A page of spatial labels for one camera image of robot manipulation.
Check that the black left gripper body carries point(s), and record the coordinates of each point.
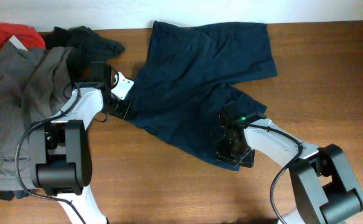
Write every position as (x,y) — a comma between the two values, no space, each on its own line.
(119,108)

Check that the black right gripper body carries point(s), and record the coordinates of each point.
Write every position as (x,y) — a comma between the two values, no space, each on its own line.
(236,153)

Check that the navy blue shorts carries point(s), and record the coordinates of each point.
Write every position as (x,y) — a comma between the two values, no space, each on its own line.
(190,74)

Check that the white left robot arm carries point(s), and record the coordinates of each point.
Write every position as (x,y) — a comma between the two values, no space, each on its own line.
(60,158)

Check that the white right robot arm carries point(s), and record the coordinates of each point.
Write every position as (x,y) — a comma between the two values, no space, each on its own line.
(325,187)

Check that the dark green black garment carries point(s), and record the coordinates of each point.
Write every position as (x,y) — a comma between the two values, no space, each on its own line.
(89,47)

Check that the grey trousers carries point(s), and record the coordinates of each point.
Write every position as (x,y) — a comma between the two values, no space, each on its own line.
(31,89)

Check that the red garment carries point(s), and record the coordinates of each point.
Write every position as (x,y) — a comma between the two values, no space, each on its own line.
(28,36)

